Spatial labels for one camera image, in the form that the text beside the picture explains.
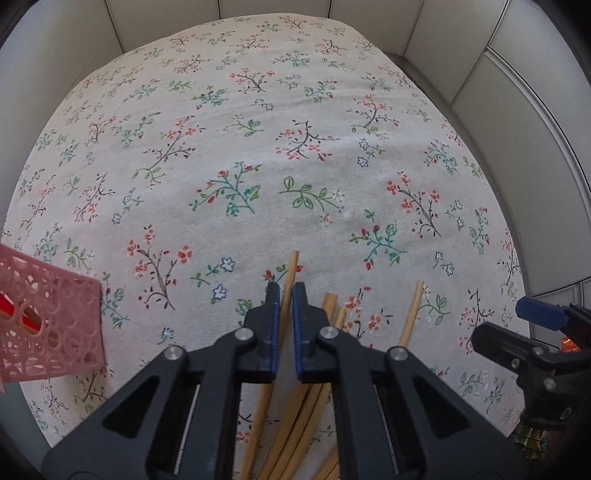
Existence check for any pink perforated utensil holder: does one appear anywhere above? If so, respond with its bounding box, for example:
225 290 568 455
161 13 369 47
0 242 105 381

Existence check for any red chopstick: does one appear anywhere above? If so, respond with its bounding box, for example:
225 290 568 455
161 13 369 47
0 290 43 332

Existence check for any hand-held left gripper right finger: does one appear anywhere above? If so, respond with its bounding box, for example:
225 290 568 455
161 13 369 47
292 281 528 480

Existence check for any floral tablecloth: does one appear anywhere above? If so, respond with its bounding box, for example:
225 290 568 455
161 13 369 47
2 14 532 480

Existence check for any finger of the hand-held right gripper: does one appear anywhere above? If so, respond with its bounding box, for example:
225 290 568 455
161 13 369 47
471 323 559 388
516 298 591 330

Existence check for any bundle of wooden chopsticks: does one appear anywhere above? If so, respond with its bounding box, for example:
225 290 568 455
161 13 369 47
259 279 426 480

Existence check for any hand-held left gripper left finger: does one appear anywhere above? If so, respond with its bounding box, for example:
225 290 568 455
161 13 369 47
41 281 282 480

